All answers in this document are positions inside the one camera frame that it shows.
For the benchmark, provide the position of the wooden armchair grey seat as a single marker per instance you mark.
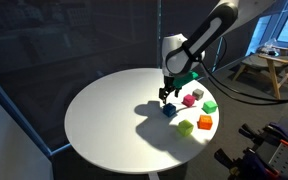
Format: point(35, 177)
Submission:
point(274, 63)

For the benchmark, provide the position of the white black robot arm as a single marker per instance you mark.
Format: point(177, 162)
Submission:
point(210, 30)

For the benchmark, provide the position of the green cube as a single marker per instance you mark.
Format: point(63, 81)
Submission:
point(210, 107)

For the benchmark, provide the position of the blue window corner post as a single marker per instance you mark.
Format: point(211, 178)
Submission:
point(15, 115)

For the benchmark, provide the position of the pink cube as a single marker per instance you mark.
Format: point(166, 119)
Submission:
point(188, 100)

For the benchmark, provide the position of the yellow cube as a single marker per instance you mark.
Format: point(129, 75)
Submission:
point(185, 128)

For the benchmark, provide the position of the grey cube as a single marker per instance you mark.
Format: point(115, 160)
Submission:
point(198, 94)

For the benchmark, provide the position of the blue cube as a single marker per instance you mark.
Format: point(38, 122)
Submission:
point(169, 109)

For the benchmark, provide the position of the clear plastic bag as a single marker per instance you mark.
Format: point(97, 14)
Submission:
point(269, 48)

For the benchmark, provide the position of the black orange clamps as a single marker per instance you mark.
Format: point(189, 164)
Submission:
point(250, 163)

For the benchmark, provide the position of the purple black spring clamp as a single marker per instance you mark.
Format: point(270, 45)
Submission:
point(280, 133)

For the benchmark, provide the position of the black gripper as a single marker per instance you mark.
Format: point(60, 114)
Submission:
point(169, 82)

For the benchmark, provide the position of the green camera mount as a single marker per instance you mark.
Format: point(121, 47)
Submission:
point(185, 79)

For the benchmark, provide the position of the window frame post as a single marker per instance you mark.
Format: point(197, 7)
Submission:
point(158, 20)
point(219, 56)

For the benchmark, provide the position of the orange cube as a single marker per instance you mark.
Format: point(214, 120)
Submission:
point(205, 122)

